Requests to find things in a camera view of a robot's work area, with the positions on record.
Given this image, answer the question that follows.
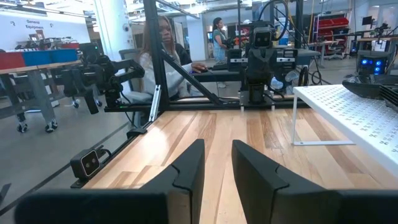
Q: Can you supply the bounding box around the red bin storage rack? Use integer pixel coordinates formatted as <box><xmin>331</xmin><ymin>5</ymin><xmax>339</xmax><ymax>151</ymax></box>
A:
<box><xmin>313</xmin><ymin>15</ymin><xmax>351</xmax><ymax>54</ymax></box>

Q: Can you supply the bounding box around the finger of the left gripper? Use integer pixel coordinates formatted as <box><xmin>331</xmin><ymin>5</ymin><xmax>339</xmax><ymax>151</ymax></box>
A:
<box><xmin>248</xmin><ymin>51</ymin><xmax>263</xmax><ymax>84</ymax></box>
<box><xmin>262</xmin><ymin>51</ymin><xmax>277</xmax><ymax>84</ymax></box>

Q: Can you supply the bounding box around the black computer with blue lights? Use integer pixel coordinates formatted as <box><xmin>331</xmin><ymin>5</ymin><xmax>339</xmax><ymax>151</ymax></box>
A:
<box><xmin>356</xmin><ymin>50</ymin><xmax>393</xmax><ymax>76</ymax></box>

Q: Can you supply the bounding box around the small black depth camera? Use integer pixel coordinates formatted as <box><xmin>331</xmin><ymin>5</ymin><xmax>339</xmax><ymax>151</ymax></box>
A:
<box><xmin>70</xmin><ymin>148</ymin><xmax>101</xmax><ymax>181</ymax></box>

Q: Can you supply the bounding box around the grey rolling workbench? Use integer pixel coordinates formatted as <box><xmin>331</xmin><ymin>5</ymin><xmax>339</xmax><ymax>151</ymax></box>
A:
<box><xmin>0</xmin><ymin>58</ymin><xmax>82</xmax><ymax>134</ymax></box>

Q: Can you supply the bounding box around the black office desk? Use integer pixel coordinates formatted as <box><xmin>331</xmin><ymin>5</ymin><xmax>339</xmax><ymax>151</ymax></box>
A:
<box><xmin>189</xmin><ymin>67</ymin><xmax>249</xmax><ymax>84</ymax></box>

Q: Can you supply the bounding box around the person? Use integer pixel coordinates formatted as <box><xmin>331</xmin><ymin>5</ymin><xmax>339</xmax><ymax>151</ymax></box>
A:
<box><xmin>212</xmin><ymin>17</ymin><xmax>230</xmax><ymax>63</ymax></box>
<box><xmin>138</xmin><ymin>15</ymin><xmax>208</xmax><ymax>101</ymax></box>

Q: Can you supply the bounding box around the blue storage bin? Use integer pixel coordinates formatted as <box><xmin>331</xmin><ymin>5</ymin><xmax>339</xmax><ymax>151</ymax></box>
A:
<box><xmin>22</xmin><ymin>49</ymin><xmax>78</xmax><ymax>67</ymax></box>

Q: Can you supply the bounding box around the white small table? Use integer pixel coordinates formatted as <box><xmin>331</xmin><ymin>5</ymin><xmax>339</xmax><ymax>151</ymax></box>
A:
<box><xmin>291</xmin><ymin>83</ymin><xmax>398</xmax><ymax>179</ymax></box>

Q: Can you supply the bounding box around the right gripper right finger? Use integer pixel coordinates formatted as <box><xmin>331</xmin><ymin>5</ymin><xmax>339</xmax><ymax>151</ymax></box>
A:
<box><xmin>231</xmin><ymin>139</ymin><xmax>398</xmax><ymax>224</ymax></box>

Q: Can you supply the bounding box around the red storage bin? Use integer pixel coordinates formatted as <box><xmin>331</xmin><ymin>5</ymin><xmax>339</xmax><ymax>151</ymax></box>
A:
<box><xmin>0</xmin><ymin>51</ymin><xmax>24</xmax><ymax>70</ymax></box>

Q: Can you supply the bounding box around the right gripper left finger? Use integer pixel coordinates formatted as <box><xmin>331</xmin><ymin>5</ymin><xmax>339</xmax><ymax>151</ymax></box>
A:
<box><xmin>14</xmin><ymin>139</ymin><xmax>205</xmax><ymax>224</ymax></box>

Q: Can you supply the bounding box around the oval leaf black plate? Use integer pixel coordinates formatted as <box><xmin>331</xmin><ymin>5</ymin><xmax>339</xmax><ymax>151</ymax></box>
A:
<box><xmin>341</xmin><ymin>73</ymin><xmax>388</xmax><ymax>100</ymax></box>

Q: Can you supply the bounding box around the grey office chair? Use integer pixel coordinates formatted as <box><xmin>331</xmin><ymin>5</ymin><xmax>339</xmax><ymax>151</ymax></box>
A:
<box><xmin>119</xmin><ymin>48</ymin><xmax>156</xmax><ymax>105</ymax></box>

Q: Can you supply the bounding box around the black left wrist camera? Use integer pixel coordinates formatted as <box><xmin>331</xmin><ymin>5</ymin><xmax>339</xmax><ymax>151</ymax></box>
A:
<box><xmin>251</xmin><ymin>26</ymin><xmax>275</xmax><ymax>50</ymax></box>

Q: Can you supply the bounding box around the silver aluminium bracket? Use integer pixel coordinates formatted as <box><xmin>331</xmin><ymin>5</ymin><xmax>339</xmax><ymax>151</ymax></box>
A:
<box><xmin>148</xmin><ymin>84</ymin><xmax>162</xmax><ymax>123</ymax></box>

